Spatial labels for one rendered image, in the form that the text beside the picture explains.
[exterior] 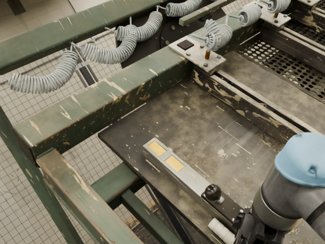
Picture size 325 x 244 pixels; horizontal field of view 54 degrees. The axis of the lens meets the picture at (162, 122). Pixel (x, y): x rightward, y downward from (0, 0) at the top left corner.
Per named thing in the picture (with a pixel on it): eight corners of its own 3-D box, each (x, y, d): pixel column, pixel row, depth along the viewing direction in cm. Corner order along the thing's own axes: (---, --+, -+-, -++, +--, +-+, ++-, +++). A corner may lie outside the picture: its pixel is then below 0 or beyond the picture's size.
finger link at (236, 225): (227, 234, 64) (238, 214, 58) (229, 227, 65) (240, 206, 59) (250, 245, 63) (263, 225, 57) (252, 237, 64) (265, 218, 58)
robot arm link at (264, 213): (266, 166, 51) (318, 188, 49) (258, 182, 54) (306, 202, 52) (255, 205, 46) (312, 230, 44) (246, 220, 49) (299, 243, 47)
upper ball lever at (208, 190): (220, 209, 82) (213, 204, 70) (209, 200, 83) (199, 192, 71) (229, 198, 82) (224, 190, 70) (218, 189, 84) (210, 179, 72)
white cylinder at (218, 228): (206, 228, 81) (231, 251, 78) (208, 222, 79) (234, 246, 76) (214, 220, 83) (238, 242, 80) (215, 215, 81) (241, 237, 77)
